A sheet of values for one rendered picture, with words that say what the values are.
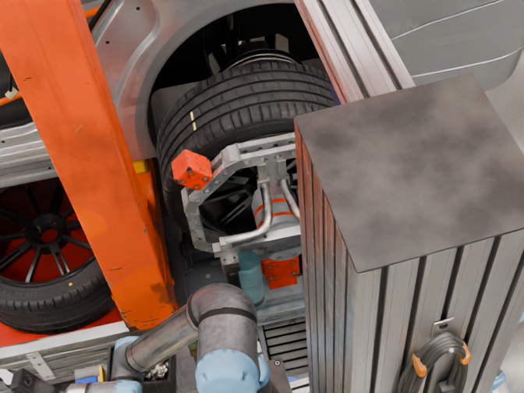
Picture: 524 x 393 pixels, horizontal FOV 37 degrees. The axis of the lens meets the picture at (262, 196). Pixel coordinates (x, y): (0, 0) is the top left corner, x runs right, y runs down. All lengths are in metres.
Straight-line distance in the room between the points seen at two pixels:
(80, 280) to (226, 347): 1.36
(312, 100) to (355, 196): 1.34
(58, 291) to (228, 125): 0.94
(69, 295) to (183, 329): 1.15
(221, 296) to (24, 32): 0.64
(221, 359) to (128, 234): 0.76
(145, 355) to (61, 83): 0.61
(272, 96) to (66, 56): 0.76
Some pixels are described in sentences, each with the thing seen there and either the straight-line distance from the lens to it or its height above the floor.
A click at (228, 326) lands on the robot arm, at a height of 1.46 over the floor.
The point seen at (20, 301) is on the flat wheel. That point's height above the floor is 0.50.
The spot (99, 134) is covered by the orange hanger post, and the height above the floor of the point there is 1.46.
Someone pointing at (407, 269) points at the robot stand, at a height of 2.01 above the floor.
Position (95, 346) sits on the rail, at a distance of 2.82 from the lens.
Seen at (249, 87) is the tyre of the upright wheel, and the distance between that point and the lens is 2.25.
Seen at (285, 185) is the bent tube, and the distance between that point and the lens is 2.21.
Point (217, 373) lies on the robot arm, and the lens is 1.45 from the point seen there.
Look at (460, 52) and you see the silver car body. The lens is 2.68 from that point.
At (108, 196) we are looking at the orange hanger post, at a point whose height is 1.24.
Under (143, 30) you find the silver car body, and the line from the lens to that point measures 2.33.
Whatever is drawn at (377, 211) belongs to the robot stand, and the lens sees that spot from 0.91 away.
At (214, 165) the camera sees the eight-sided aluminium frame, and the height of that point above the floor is 1.07.
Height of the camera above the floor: 2.77
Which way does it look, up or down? 53 degrees down
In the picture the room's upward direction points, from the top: 7 degrees counter-clockwise
